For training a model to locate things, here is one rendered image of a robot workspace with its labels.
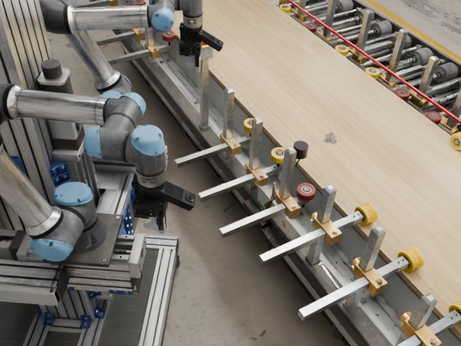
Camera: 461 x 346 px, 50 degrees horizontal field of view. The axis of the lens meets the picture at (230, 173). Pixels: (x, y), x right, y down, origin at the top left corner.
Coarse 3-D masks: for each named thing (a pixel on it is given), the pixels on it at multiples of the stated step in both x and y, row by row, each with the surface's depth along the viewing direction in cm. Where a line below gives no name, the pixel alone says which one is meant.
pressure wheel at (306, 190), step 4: (300, 184) 213; (304, 184) 213; (308, 184) 213; (300, 188) 211; (304, 188) 212; (308, 188) 212; (312, 188) 212; (296, 192) 212; (300, 192) 210; (304, 192) 210; (308, 192) 210; (312, 192) 210; (300, 196) 210; (304, 196) 209; (308, 196) 209; (312, 196) 210; (304, 200) 211; (308, 200) 211
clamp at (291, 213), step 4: (276, 192) 215; (276, 196) 214; (280, 196) 213; (276, 200) 215; (280, 200) 212; (284, 200) 211; (288, 200) 211; (292, 200) 211; (284, 204) 210; (288, 204) 210; (296, 204) 210; (288, 208) 208; (296, 208) 208; (288, 212) 209; (292, 212) 208; (296, 212) 209; (288, 216) 210; (292, 216) 210
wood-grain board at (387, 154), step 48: (144, 0) 339; (240, 0) 344; (240, 48) 296; (288, 48) 298; (240, 96) 260; (288, 96) 262; (336, 96) 263; (384, 96) 264; (288, 144) 233; (336, 144) 234; (384, 144) 235; (432, 144) 237; (336, 192) 211; (384, 192) 212; (432, 192) 213; (384, 240) 193; (432, 240) 194; (432, 288) 178
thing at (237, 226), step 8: (296, 200) 212; (272, 208) 209; (280, 208) 209; (256, 216) 205; (264, 216) 206; (272, 216) 209; (232, 224) 202; (240, 224) 202; (248, 224) 203; (224, 232) 199; (232, 232) 201
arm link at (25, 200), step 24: (0, 120) 131; (0, 144) 129; (0, 168) 131; (0, 192) 135; (24, 192) 137; (24, 216) 140; (48, 216) 144; (72, 216) 152; (48, 240) 143; (72, 240) 149
